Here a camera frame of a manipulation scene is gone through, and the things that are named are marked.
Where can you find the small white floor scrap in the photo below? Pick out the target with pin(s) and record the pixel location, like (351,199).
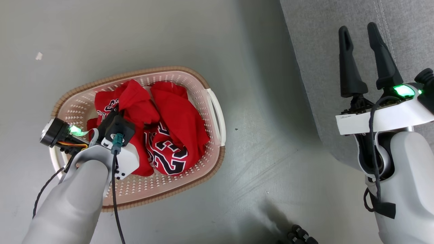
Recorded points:
(39,56)

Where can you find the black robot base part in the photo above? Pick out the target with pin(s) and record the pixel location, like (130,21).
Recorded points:
(300,234)

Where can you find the red basketball jersey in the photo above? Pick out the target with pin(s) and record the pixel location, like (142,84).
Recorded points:
(179,118)

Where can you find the beige plastic laundry basket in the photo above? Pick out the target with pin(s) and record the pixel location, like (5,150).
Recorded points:
(159,189)

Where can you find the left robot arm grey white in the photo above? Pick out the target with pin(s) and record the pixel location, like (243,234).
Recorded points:
(67,203)

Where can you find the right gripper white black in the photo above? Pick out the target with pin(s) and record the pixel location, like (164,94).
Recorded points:
(400,115)

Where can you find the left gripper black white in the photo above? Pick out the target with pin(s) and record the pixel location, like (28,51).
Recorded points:
(125,162)

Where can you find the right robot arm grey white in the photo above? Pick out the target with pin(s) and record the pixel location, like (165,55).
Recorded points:
(410,169)

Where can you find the grey fabric sofa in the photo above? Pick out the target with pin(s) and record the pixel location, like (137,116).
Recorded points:
(322,51)

